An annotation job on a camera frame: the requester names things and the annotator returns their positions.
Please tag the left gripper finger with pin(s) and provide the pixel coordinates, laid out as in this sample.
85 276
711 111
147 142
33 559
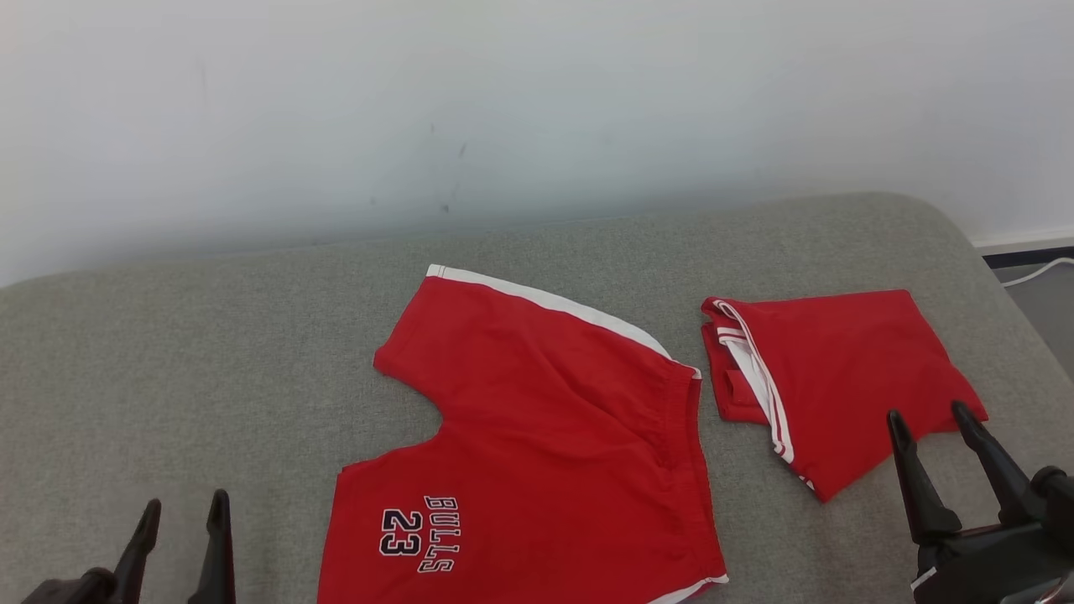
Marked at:
138 562
218 562

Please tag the red Bulls 23 jersey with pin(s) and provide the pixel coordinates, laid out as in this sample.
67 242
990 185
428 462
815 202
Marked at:
847 377

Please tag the white wall baseboard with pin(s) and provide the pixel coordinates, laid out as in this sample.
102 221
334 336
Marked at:
1032 240

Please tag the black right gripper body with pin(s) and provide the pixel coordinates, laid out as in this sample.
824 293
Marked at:
982 566

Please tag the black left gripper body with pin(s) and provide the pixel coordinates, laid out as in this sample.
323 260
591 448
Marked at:
80 589

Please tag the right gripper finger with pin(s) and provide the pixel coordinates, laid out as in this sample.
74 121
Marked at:
919 495
998 470

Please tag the red shorts with white stripe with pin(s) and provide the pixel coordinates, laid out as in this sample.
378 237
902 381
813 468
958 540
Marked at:
545 436

